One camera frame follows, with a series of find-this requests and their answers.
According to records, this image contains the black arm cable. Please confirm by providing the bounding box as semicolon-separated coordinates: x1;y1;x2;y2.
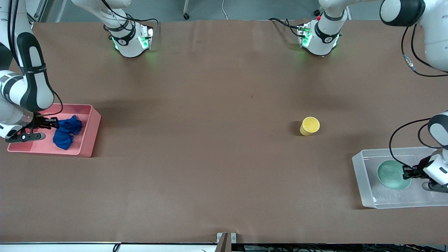
401;24;448;78
6;0;23;69

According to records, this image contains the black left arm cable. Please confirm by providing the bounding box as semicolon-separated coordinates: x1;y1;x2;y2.
401;24;448;78

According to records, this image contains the green round plate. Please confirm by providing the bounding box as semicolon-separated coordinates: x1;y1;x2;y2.
377;160;412;190

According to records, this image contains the metal table bracket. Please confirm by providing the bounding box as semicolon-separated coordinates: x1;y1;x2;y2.
216;232;237;252

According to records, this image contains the blue cloth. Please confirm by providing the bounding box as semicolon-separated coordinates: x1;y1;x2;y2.
52;115;83;151

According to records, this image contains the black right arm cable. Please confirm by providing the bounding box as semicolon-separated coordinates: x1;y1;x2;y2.
6;0;23;69

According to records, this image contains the yellow plastic cup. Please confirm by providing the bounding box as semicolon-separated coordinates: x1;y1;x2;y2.
300;117;321;137

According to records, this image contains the clear plastic storage box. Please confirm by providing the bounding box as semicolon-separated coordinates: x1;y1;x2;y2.
352;146;448;209

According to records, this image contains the pink plastic bin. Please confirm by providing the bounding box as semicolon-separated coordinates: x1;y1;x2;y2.
7;104;102;158

